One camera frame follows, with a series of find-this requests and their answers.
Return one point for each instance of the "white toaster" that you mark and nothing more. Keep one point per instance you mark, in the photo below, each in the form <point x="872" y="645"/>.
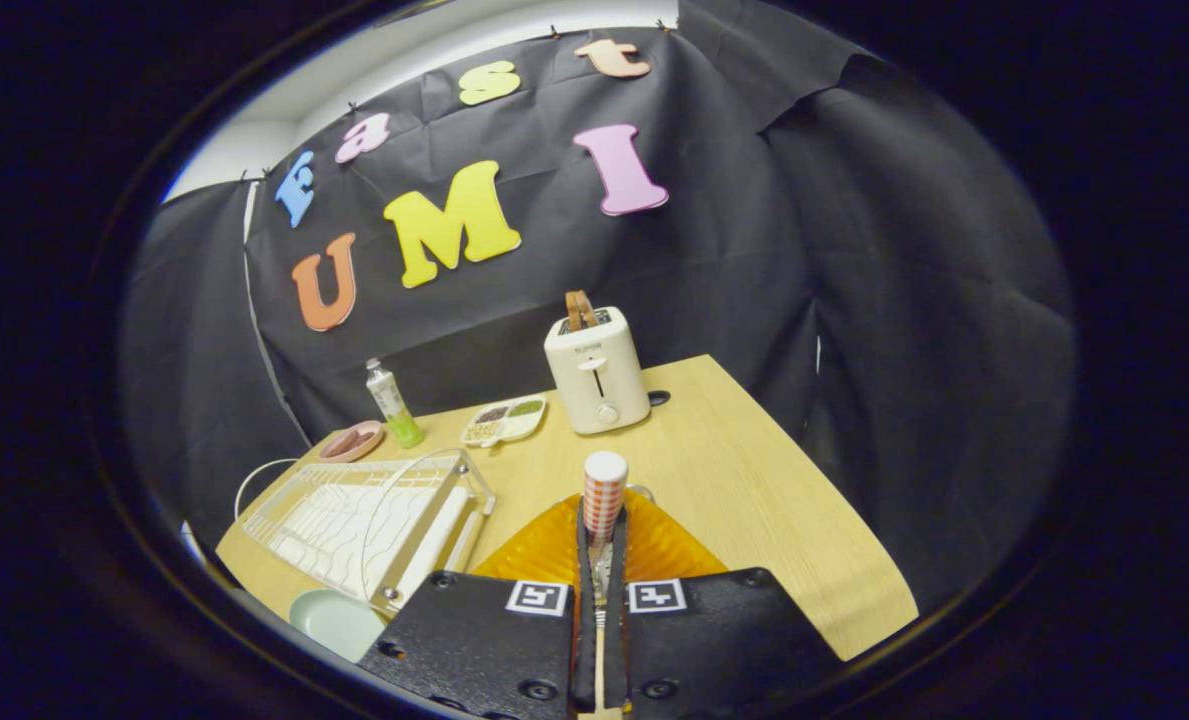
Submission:
<point x="599" y="385"/>

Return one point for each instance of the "light green plate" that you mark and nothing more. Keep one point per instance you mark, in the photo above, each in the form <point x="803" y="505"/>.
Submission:
<point x="334" y="620"/>

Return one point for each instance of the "black backdrop cloth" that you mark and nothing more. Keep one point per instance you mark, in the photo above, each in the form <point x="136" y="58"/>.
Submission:
<point x="854" y="300"/>

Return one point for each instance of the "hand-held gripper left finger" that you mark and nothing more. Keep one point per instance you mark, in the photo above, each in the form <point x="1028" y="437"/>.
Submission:
<point x="584" y="660"/>

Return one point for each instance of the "clear bottle with green drink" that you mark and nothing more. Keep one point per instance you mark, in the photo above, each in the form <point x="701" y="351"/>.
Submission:
<point x="394" y="410"/>

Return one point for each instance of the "pink plate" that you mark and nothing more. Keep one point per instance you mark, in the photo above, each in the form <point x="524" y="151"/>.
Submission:
<point x="354" y="452"/>

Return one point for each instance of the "white divided tray with grains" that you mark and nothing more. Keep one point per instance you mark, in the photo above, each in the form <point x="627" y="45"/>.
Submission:
<point x="504" y="422"/>

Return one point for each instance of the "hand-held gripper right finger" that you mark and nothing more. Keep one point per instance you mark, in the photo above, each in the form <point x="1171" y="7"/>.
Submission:
<point x="616" y="650"/>

